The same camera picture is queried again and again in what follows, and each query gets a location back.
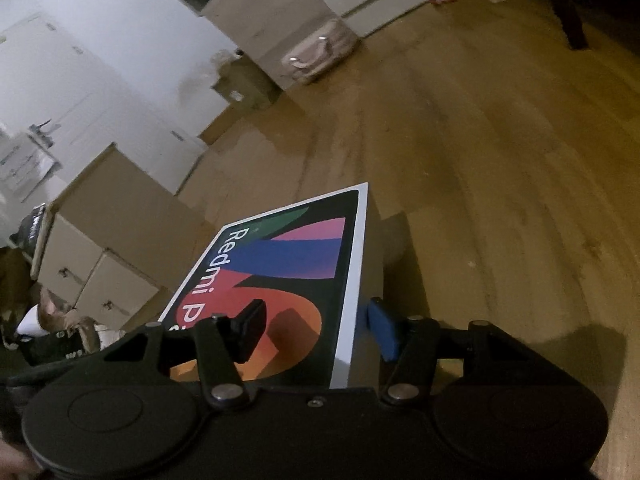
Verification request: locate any Redmi Pad SE box lid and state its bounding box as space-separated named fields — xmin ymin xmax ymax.
xmin=160 ymin=183 xmax=383 ymax=389

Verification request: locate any beige two-drawer cabinet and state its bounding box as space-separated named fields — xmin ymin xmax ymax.
xmin=32 ymin=144 xmax=210 ymax=330

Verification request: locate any pink suitcase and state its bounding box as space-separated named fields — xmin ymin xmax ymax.
xmin=281 ymin=18 xmax=359 ymax=84

